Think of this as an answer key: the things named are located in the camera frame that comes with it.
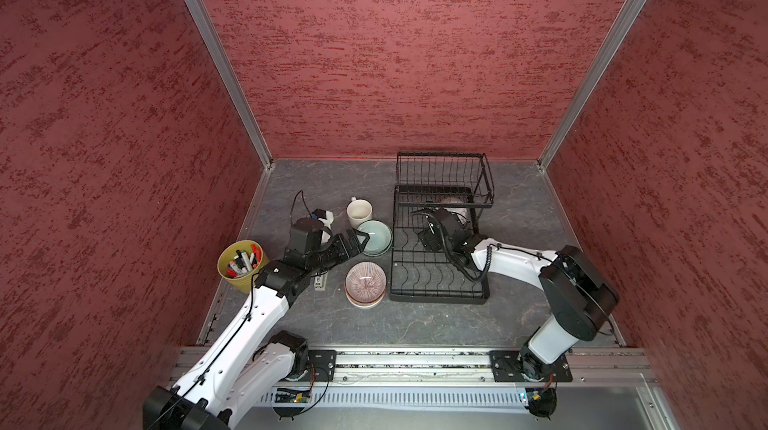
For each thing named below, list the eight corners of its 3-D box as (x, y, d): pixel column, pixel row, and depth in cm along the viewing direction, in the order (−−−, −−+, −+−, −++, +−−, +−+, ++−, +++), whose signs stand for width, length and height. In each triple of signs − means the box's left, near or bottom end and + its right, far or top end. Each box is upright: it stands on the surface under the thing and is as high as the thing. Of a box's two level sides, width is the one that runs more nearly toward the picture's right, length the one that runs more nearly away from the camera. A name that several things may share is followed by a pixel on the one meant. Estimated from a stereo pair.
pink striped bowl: (344, 292, 88) (340, 281, 81) (362, 267, 93) (360, 255, 86) (374, 312, 84) (373, 302, 78) (391, 284, 89) (391, 273, 83)
